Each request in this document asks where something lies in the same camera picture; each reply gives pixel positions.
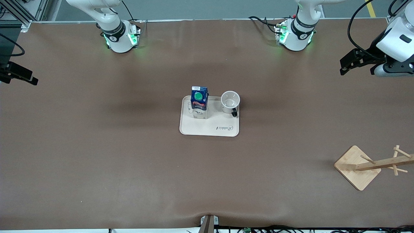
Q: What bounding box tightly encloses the white smiley mug black handle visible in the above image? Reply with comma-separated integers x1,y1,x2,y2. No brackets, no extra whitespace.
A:
221,91,241,118

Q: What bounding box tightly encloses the blue milk carton green cap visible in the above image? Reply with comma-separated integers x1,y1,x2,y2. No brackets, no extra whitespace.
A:
190,86,209,120

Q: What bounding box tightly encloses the wooden mug rack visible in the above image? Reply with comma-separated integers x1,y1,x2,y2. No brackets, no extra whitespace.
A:
334,145,414,191

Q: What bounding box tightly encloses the brown table mat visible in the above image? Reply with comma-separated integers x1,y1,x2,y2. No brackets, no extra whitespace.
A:
0,19,414,231

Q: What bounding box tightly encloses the beige tray with bear print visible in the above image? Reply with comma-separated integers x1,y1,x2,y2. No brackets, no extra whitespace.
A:
180,95,240,137

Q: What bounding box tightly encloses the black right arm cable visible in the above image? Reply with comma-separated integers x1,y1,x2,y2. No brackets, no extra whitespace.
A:
0,33,26,57

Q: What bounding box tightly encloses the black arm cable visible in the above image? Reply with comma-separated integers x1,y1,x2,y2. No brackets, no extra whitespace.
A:
0,33,26,57
347,0,387,61

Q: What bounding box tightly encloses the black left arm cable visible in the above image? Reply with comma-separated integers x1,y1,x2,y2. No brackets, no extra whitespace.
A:
347,0,387,61

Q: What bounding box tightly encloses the black left base cable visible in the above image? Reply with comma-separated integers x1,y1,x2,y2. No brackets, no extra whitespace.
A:
248,16,286,35

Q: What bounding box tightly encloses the black base cable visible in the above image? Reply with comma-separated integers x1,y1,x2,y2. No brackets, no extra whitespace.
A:
121,0,145,24
248,16,286,35

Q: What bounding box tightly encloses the black right base cable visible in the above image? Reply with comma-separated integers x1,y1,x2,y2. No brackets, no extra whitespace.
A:
121,0,145,24

